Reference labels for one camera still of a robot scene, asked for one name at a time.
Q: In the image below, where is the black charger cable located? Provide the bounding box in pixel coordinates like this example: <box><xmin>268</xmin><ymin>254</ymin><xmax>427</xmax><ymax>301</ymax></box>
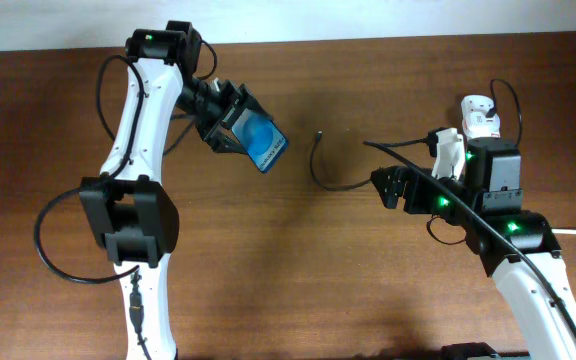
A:
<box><xmin>309</xmin><ymin>78</ymin><xmax>523</xmax><ymax>192</ymax></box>

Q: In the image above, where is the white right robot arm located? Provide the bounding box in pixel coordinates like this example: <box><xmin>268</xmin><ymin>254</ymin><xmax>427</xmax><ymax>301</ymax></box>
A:
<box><xmin>370</xmin><ymin>137</ymin><xmax>576</xmax><ymax>359</ymax></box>

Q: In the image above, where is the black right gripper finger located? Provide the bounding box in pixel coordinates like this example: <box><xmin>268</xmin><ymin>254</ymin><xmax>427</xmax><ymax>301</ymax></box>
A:
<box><xmin>370</xmin><ymin>166</ymin><xmax>409</xmax><ymax>184</ymax></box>
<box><xmin>373</xmin><ymin>179</ymin><xmax>406</xmax><ymax>209</ymax></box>

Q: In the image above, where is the blue smartphone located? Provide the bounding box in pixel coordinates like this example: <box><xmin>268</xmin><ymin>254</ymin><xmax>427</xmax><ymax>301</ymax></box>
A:
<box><xmin>231</xmin><ymin>109</ymin><xmax>289</xmax><ymax>173</ymax></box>

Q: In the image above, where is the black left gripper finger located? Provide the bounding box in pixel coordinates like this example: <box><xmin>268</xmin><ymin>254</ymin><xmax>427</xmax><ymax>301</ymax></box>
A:
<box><xmin>206</xmin><ymin>128</ymin><xmax>246</xmax><ymax>154</ymax></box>
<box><xmin>220</xmin><ymin>85</ymin><xmax>274</xmax><ymax>131</ymax></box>

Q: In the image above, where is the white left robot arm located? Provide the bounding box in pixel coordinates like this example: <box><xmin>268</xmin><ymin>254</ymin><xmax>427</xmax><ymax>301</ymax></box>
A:
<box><xmin>79</xmin><ymin>21</ymin><xmax>289</xmax><ymax>359</ymax></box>

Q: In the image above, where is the white charger adapter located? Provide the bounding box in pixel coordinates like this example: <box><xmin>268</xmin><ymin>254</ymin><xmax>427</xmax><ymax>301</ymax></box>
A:
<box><xmin>460</xmin><ymin>95</ymin><xmax>502</xmax><ymax>132</ymax></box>

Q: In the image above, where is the white power strip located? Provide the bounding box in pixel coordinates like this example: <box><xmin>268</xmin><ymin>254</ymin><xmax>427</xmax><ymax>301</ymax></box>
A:
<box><xmin>460</xmin><ymin>95</ymin><xmax>503</xmax><ymax>140</ymax></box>

